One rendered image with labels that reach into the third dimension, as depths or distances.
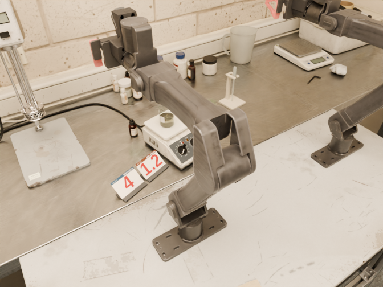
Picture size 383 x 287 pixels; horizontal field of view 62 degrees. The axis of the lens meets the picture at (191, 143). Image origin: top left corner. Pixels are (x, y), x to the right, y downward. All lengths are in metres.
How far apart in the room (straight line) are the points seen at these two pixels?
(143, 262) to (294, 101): 0.90
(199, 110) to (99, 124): 0.78
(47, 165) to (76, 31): 0.55
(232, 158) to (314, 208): 0.51
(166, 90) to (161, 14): 0.94
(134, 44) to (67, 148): 0.58
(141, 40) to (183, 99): 0.17
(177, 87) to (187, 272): 0.45
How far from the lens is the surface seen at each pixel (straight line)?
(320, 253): 0.92
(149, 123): 1.09
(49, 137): 1.25
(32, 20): 1.34
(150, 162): 1.03
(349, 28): 1.02
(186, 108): 0.56
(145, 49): 0.69
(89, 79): 1.43
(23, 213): 1.04
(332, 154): 1.18
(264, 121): 1.26
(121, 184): 0.98
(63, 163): 1.13
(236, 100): 1.35
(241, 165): 0.54
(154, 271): 0.84
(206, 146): 0.49
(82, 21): 1.39
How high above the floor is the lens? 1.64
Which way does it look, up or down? 41 degrees down
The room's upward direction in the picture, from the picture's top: straight up
